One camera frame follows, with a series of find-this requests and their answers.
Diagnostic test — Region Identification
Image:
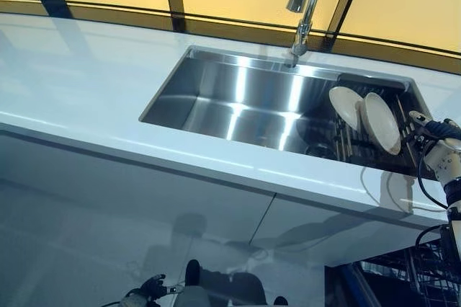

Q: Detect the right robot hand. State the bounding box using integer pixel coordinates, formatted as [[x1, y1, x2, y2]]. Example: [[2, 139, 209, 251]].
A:
[[408, 110, 461, 149]]

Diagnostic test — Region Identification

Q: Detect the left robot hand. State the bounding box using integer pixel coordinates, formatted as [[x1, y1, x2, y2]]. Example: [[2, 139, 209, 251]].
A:
[[138, 273, 184, 303]]

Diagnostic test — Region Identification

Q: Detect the cream round plate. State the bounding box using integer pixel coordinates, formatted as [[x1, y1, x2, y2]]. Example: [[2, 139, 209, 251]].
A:
[[359, 92, 402, 157], [328, 85, 365, 132]]

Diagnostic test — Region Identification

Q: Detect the black dish drying rack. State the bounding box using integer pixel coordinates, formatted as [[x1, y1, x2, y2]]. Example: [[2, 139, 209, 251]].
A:
[[333, 72, 432, 179]]

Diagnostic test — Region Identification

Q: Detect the white glossy cabinet door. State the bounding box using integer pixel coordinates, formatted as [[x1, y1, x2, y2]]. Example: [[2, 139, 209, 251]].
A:
[[0, 123, 277, 254], [251, 193, 447, 272]]

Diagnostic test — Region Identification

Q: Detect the round steel sink drain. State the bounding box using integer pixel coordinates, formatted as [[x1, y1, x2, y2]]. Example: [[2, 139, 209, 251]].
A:
[[305, 141, 339, 159]]

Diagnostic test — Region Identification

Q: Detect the right robot leg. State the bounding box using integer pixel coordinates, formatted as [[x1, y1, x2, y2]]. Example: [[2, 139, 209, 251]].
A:
[[248, 294, 290, 307]]

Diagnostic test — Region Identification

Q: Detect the chrome kitchen faucet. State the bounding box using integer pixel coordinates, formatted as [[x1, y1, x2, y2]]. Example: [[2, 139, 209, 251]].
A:
[[286, 0, 331, 69]]

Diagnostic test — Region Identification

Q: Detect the stainless steel sink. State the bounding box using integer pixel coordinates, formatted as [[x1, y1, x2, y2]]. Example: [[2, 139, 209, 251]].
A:
[[139, 45, 433, 181]]

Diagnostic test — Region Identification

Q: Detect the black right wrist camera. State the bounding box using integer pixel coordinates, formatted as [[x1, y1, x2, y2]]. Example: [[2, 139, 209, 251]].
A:
[[412, 132, 431, 151]]

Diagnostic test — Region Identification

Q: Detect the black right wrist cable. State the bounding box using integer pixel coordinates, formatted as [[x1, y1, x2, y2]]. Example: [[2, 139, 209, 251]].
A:
[[416, 151, 451, 250]]

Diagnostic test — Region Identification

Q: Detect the wire dishwasher rack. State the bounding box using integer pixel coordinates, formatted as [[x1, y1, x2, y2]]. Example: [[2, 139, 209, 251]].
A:
[[359, 241, 461, 307]]

